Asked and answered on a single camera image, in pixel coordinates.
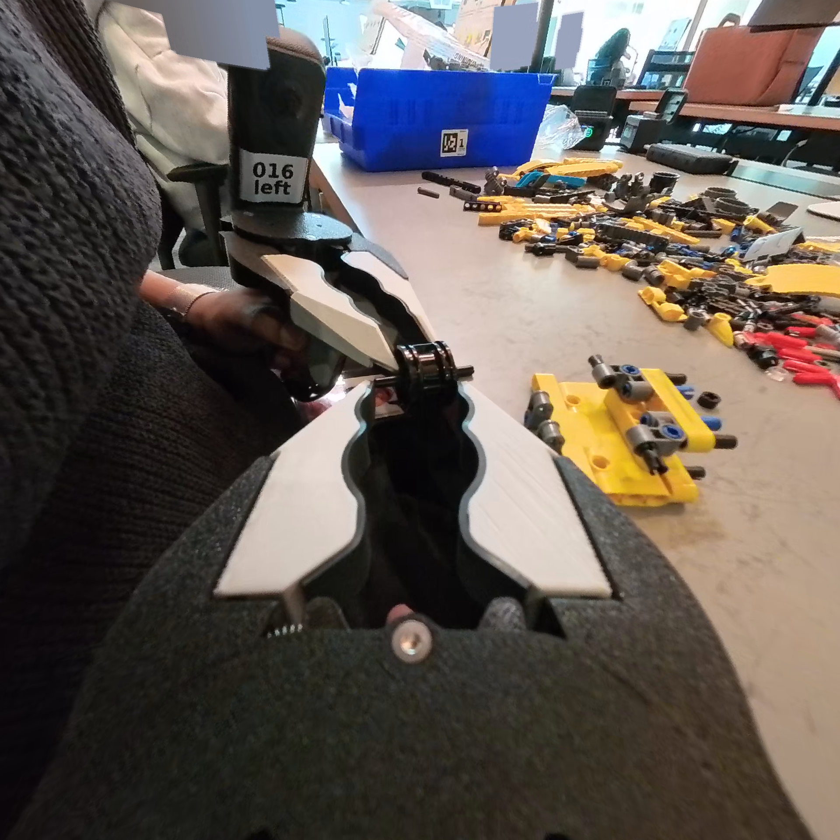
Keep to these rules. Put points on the black flat case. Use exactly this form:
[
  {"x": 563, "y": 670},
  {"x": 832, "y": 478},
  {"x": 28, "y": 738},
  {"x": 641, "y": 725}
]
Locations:
[{"x": 689, "y": 157}]

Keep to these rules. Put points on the yellow toy brick assembly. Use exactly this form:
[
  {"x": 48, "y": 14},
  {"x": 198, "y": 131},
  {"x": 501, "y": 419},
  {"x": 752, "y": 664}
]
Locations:
[{"x": 590, "y": 439}]

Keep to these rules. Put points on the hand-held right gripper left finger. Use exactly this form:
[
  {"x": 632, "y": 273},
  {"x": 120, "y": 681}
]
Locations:
[{"x": 295, "y": 505}]

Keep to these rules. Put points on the clear plastic bag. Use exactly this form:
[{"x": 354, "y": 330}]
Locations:
[{"x": 558, "y": 128}]

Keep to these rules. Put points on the black hinge mount with bolt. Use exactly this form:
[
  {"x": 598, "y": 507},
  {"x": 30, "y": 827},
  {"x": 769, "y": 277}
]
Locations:
[{"x": 426, "y": 371}]

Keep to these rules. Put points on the person's left forearm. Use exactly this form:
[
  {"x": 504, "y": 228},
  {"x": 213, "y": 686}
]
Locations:
[{"x": 164, "y": 292}]

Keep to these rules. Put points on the printed cardboard box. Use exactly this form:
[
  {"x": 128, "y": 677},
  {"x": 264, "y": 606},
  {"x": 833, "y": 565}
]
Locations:
[{"x": 426, "y": 39}]

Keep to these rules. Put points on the small black toy bushing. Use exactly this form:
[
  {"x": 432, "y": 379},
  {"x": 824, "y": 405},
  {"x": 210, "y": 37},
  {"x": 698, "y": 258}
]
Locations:
[{"x": 709, "y": 400}]

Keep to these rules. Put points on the pile of toy building parts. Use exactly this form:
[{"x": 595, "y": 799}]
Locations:
[{"x": 630, "y": 229}]

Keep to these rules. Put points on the long black toy beam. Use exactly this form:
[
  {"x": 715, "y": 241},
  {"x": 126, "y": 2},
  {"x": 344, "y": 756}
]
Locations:
[{"x": 453, "y": 182}]

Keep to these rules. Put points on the person's dark knit sweater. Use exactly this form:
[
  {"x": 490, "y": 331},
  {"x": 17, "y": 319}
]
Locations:
[{"x": 65, "y": 262}]

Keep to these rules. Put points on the blue plastic bin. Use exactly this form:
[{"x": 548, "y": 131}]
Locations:
[{"x": 407, "y": 118}]

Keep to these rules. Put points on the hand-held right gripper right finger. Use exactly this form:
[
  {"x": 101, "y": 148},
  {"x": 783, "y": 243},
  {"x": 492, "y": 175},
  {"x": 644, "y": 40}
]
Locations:
[{"x": 531, "y": 518}]

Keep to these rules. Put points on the brown wooden table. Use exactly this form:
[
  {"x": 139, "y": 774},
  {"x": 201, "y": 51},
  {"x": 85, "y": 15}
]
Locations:
[{"x": 787, "y": 118}]

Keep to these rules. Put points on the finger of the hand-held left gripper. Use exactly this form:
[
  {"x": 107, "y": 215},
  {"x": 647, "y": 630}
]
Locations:
[
  {"x": 394, "y": 295},
  {"x": 328, "y": 315}
]

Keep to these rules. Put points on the person's left hand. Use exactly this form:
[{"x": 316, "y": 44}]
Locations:
[{"x": 243, "y": 318}]

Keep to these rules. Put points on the black box device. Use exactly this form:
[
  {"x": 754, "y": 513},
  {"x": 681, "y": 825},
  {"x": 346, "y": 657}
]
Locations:
[{"x": 646, "y": 131}]

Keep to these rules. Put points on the white round disc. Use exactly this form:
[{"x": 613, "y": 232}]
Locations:
[{"x": 827, "y": 210}]

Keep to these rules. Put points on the black office chair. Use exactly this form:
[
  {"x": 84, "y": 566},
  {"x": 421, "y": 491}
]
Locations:
[{"x": 207, "y": 197}]

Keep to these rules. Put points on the black device with green light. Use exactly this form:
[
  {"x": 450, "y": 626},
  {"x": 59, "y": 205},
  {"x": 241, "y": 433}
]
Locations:
[{"x": 594, "y": 105}]

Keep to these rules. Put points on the black pole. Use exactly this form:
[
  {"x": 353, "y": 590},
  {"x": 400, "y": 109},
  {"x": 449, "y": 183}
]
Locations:
[{"x": 544, "y": 33}]

